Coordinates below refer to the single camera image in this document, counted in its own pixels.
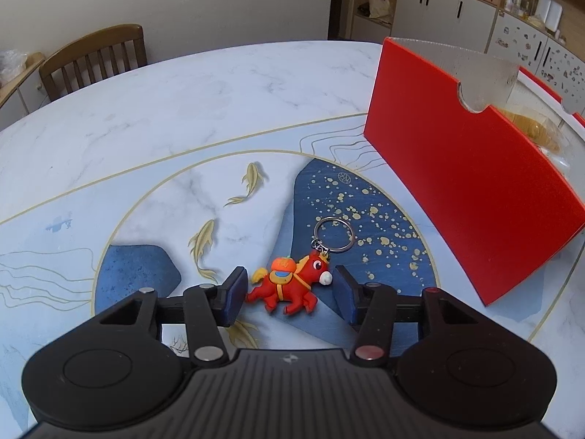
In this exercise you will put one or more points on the wooden slat-back chair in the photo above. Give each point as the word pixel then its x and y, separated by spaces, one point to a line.
pixel 91 50

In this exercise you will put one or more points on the white cabinet with stickers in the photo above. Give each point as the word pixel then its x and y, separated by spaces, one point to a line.
pixel 518 36

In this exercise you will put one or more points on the bagged bread slice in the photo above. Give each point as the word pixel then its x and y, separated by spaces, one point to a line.
pixel 534 128

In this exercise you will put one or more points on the wooden sideboard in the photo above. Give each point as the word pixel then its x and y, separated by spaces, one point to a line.
pixel 23 89

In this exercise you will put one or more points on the white lower cabinet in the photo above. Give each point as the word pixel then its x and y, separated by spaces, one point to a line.
pixel 438 9

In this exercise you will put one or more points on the red cardboard box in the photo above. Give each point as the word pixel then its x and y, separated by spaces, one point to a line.
pixel 457 169

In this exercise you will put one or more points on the white tote bag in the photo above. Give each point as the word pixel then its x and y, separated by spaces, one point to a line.
pixel 380 5

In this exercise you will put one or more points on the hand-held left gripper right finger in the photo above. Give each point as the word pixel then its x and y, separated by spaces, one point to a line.
pixel 347 298

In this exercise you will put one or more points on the crumpled clear plastic bag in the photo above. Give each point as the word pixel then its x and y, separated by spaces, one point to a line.
pixel 9 64

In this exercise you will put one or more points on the white container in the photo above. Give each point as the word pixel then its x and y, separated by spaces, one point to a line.
pixel 548 11

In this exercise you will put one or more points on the dark door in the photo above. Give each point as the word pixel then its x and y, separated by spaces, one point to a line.
pixel 339 0

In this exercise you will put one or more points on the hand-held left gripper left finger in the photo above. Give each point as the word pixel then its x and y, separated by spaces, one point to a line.
pixel 235 295

